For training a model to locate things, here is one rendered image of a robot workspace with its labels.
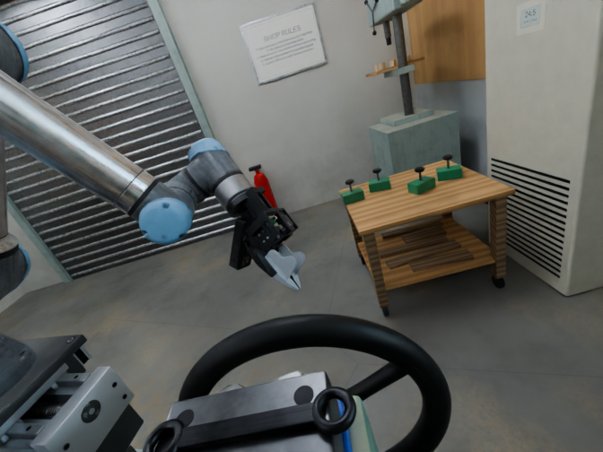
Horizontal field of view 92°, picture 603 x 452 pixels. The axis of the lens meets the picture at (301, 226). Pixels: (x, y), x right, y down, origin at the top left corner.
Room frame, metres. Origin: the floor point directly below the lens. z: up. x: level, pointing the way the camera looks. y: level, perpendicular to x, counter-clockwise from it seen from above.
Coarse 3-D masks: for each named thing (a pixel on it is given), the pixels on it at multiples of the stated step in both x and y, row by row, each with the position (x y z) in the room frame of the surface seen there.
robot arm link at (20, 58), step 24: (0, 24) 0.63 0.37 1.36; (0, 48) 0.59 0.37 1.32; (24, 72) 0.65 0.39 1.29; (0, 144) 0.60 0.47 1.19; (0, 168) 0.59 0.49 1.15; (0, 192) 0.59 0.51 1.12; (0, 216) 0.58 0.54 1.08; (0, 240) 0.57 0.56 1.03; (0, 264) 0.56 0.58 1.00; (24, 264) 0.62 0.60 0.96; (0, 288) 0.54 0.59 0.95
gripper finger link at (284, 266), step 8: (272, 256) 0.49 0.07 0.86; (280, 256) 0.48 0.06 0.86; (288, 256) 0.47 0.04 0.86; (272, 264) 0.48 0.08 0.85; (280, 264) 0.48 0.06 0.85; (288, 264) 0.47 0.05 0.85; (296, 264) 0.46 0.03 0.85; (280, 272) 0.47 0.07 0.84; (288, 272) 0.46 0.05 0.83; (280, 280) 0.46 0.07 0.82; (288, 280) 0.47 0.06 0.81; (296, 288) 0.46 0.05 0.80
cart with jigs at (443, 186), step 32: (448, 160) 1.31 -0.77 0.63; (352, 192) 1.42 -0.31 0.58; (384, 192) 1.40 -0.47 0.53; (416, 192) 1.24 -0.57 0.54; (448, 192) 1.17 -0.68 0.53; (480, 192) 1.08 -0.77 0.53; (512, 192) 1.02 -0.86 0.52; (352, 224) 1.58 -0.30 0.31; (384, 224) 1.07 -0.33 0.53; (416, 224) 1.57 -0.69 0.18; (448, 224) 1.45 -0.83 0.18; (384, 256) 1.33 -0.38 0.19; (416, 256) 1.23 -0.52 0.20; (448, 256) 1.15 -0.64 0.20; (480, 256) 1.10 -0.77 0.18; (384, 288) 1.09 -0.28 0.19
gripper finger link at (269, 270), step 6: (252, 252) 0.49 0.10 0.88; (258, 252) 0.49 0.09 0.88; (264, 252) 0.50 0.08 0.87; (252, 258) 0.49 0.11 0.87; (258, 258) 0.48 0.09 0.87; (264, 258) 0.48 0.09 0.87; (258, 264) 0.48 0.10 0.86; (264, 264) 0.48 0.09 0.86; (264, 270) 0.47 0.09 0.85; (270, 270) 0.47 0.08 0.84; (270, 276) 0.47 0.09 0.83
